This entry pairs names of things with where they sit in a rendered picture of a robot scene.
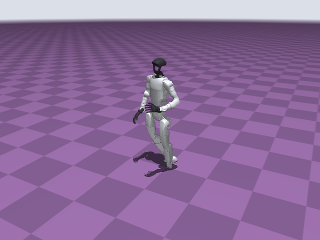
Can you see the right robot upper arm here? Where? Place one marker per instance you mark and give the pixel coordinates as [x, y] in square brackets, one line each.
[147, 92]

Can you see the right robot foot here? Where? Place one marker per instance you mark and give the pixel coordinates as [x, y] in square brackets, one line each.
[174, 159]

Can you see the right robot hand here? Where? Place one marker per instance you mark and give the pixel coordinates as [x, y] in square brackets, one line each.
[137, 114]

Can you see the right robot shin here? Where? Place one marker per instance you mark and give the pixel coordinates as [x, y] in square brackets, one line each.
[159, 146]

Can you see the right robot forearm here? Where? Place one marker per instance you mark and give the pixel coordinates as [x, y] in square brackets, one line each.
[144, 102]

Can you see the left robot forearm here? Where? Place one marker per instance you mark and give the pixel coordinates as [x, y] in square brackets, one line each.
[169, 106]

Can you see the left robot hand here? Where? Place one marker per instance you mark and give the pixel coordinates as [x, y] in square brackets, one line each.
[153, 108]

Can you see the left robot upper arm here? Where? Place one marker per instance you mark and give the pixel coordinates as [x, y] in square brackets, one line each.
[168, 85]

